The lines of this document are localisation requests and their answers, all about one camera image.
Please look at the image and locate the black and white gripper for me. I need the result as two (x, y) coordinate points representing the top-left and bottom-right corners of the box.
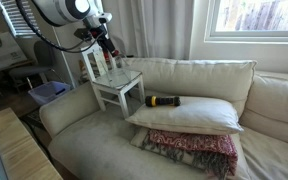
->
(74, 12), (119, 57)

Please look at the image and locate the clear acrylic box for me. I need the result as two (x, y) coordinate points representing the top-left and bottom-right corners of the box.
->
(93, 55), (141, 88)

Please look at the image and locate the black torch with yellow ring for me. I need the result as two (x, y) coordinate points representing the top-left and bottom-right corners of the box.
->
(145, 96), (181, 107)

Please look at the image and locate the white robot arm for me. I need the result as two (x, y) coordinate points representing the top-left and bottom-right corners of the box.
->
(32, 0), (119, 57)

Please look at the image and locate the cream throw pillow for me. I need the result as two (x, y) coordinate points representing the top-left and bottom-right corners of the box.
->
(127, 96), (243, 135)

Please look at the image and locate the small white wooden chair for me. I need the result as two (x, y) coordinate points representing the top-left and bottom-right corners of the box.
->
(81, 44), (145, 118)

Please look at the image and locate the white curtain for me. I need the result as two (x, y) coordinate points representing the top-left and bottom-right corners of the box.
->
(101, 0), (195, 59)

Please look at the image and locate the grey office chair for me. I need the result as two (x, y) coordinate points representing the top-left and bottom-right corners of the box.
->
(9, 41), (55, 91)

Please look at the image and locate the lavender plastic bin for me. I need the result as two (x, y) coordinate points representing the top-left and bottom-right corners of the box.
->
(28, 81), (71, 105)

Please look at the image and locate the white window blind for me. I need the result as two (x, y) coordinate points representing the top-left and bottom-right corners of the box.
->
(0, 0), (35, 37)

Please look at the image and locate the cream sofa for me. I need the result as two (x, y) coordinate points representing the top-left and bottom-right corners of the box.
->
(40, 58), (288, 180)

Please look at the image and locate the wooden side table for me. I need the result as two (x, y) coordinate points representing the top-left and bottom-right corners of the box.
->
(0, 108), (63, 180)

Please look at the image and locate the red patterned fringed blanket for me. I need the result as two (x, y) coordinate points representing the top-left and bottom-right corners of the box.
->
(131, 128), (238, 180)

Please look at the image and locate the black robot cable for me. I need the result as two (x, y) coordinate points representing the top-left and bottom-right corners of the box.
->
(15, 0), (102, 54)

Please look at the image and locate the white window frame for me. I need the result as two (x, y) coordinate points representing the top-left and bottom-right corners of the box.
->
(205, 0), (288, 44)

